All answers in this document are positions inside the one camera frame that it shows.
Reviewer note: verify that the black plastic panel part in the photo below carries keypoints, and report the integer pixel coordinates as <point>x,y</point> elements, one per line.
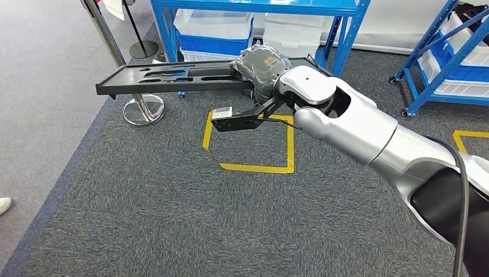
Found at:
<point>114,86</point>

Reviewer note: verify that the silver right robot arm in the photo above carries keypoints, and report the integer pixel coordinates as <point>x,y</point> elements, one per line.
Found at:
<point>363,130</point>

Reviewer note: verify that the blue metal shelf rack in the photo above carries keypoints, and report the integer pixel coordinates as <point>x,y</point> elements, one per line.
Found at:
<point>267,7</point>

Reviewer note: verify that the blue wheeled shelf rack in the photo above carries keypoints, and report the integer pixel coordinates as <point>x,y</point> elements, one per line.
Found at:
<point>454,63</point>

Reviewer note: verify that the yellow floor tape square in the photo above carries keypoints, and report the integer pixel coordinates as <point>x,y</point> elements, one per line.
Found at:
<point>256,168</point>

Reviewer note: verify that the translucent white plastic crate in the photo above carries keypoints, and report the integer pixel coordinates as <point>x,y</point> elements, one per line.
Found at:
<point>210,23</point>

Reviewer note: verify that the person's foot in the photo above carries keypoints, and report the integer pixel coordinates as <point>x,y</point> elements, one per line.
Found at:
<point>4,205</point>

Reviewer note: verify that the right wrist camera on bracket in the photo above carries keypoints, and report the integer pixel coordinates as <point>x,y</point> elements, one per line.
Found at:
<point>237,123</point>

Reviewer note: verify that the chrome stanchion post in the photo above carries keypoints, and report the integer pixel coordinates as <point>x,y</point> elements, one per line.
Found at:
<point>143,111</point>

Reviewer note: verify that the dark stanchion post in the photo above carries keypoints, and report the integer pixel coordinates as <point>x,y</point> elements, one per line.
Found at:
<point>143,49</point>

